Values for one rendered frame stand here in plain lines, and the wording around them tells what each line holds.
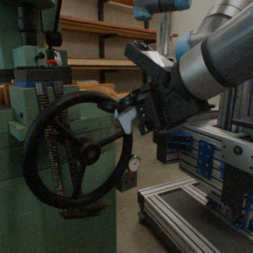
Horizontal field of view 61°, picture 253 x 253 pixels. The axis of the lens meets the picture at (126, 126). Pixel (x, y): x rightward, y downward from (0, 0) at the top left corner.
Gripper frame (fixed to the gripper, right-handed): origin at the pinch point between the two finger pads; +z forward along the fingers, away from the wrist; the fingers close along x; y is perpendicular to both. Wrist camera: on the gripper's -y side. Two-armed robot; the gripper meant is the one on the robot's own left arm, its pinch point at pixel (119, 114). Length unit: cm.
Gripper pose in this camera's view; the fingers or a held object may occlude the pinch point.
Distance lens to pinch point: 48.0
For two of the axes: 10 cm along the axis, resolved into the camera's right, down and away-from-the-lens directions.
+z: -5.5, 3.2, 7.7
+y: 3.0, 9.4, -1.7
